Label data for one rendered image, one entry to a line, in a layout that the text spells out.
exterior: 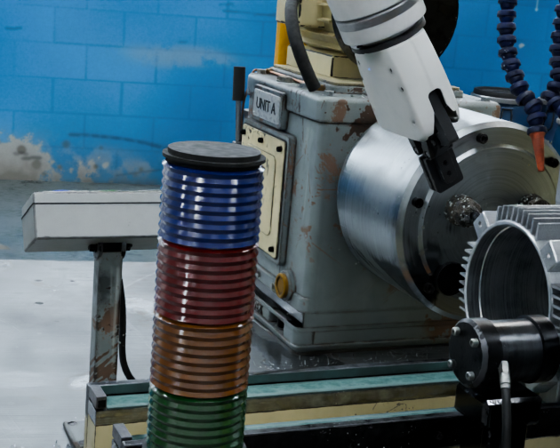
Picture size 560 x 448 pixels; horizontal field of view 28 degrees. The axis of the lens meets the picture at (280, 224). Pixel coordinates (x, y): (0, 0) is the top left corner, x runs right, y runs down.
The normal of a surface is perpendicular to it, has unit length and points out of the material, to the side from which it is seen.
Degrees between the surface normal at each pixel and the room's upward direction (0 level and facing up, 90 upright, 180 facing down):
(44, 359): 0
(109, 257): 90
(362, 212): 92
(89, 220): 64
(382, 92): 121
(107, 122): 90
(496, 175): 90
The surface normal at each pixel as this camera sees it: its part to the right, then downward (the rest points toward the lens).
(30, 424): 0.08, -0.97
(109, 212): 0.37, -0.22
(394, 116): -0.85, 0.47
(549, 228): 0.36, 0.21
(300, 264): -0.92, 0.00
